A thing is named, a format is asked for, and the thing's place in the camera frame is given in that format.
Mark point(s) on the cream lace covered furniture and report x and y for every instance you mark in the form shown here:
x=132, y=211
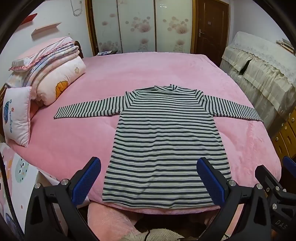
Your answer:
x=266, y=69

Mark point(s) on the wooden wall shelf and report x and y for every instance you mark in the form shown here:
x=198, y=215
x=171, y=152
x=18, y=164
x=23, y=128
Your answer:
x=46, y=27

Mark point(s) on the brown wooden door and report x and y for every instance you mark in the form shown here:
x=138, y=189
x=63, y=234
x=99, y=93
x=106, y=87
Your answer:
x=212, y=30

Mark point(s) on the red wall shelf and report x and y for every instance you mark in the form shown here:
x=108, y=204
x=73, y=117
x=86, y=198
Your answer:
x=31, y=18

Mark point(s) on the blue white box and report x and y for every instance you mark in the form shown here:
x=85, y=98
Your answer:
x=106, y=52

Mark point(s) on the pink covered bed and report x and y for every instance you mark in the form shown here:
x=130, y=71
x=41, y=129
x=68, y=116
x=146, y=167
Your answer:
x=161, y=69

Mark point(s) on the pink plush cushion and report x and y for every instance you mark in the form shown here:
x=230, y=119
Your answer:
x=108, y=220

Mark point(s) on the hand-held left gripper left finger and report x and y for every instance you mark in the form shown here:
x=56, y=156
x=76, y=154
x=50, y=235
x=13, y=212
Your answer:
x=86, y=180

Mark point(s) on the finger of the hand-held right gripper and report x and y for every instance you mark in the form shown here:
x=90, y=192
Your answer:
x=266, y=176
x=290, y=162

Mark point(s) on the pink pillow with orange print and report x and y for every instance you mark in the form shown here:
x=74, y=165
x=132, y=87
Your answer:
x=60, y=78

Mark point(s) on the stack of books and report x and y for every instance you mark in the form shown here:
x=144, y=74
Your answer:
x=285, y=44

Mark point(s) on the cartoon print white cloth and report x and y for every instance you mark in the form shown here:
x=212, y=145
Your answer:
x=18, y=171

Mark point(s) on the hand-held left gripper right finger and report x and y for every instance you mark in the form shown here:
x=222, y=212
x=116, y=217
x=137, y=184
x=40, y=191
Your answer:
x=211, y=183

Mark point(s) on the white fluffy cloth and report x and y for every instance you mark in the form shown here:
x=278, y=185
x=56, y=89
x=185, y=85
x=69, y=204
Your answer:
x=161, y=234

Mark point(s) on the small pink printed pillow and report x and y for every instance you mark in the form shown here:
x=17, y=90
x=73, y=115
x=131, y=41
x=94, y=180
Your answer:
x=16, y=115

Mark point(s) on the floral sliding door wardrobe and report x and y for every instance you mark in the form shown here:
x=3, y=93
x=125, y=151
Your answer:
x=136, y=23

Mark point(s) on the wooden drawer cabinet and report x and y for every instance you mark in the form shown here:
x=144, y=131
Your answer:
x=286, y=136

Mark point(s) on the pink ruffled folded quilt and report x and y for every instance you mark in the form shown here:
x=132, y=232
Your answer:
x=48, y=51

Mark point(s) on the striped long-sleeve shirt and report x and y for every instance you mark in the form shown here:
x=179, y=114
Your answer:
x=159, y=150

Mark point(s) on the dark wooden headboard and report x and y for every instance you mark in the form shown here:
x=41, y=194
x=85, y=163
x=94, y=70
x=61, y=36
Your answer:
x=78, y=49

